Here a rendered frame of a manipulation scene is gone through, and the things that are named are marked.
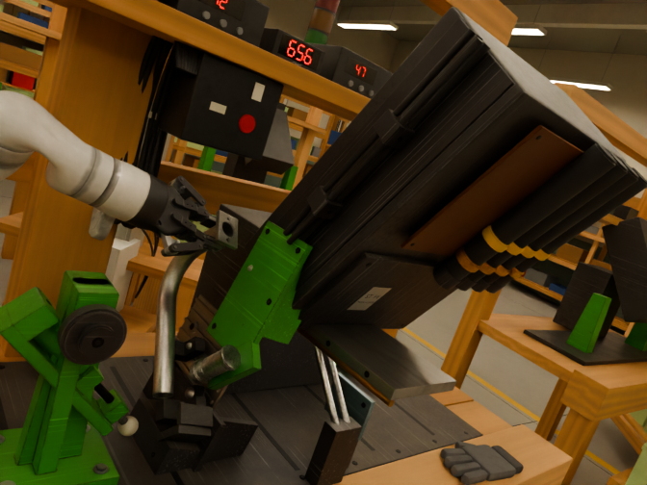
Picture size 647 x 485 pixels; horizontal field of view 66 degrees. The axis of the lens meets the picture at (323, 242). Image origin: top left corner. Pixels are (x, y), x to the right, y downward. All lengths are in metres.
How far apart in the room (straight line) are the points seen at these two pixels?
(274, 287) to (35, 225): 0.44
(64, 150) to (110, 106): 0.31
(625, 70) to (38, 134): 10.52
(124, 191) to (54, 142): 0.10
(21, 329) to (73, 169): 0.19
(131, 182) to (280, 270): 0.25
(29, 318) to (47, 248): 0.36
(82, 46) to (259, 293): 0.49
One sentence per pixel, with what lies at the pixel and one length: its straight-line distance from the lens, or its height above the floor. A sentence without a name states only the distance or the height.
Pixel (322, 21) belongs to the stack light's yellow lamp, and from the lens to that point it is 1.19.
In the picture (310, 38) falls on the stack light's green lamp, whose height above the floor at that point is 1.63.
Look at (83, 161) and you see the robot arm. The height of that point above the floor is 1.31.
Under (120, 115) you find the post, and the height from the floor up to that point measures 1.35.
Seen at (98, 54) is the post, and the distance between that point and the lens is 0.95.
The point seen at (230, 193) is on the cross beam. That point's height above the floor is 1.24.
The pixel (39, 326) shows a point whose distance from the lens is 0.67.
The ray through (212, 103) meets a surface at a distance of 0.91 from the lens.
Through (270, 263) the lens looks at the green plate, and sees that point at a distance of 0.79.
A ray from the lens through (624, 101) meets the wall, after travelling 10.62.
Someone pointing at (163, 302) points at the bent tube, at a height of 1.10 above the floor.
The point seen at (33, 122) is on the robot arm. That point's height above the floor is 1.34.
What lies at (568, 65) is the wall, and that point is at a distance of 11.34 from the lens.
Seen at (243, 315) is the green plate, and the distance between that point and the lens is 0.80.
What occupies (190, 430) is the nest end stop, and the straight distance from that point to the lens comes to 0.80.
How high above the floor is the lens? 1.42
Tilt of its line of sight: 11 degrees down
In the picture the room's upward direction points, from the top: 19 degrees clockwise
